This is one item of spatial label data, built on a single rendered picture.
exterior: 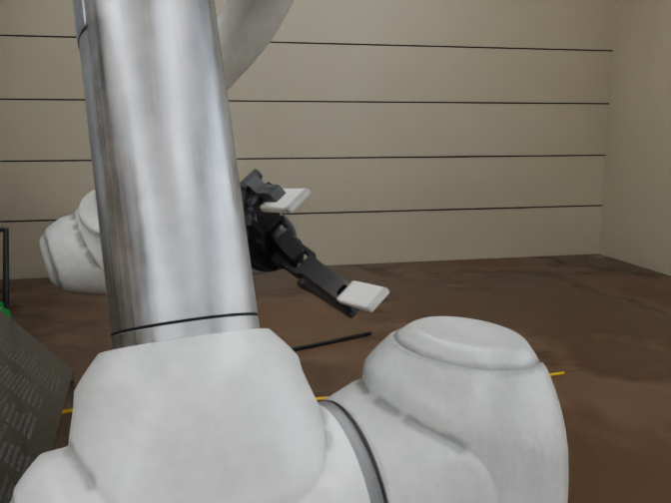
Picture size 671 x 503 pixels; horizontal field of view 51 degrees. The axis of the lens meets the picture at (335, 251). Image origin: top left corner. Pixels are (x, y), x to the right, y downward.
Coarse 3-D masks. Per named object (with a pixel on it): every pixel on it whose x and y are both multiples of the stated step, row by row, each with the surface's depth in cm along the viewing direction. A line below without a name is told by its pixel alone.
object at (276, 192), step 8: (248, 176) 72; (256, 176) 72; (248, 184) 72; (256, 184) 72; (264, 184) 72; (256, 192) 71; (264, 192) 70; (272, 192) 69; (280, 192) 69; (264, 200) 71; (272, 200) 70
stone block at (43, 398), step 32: (0, 320) 172; (0, 352) 159; (32, 352) 171; (0, 384) 148; (32, 384) 159; (64, 384) 171; (0, 416) 138; (32, 416) 147; (64, 416) 162; (0, 448) 130; (32, 448) 138; (0, 480) 122
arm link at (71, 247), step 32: (256, 0) 72; (288, 0) 73; (224, 32) 74; (256, 32) 74; (224, 64) 75; (64, 224) 85; (96, 224) 83; (64, 256) 84; (96, 256) 84; (64, 288) 86; (96, 288) 87
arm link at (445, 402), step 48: (432, 336) 49; (480, 336) 51; (384, 384) 48; (432, 384) 46; (480, 384) 46; (528, 384) 47; (384, 432) 46; (432, 432) 46; (480, 432) 45; (528, 432) 46; (384, 480) 44; (432, 480) 44; (480, 480) 45; (528, 480) 46
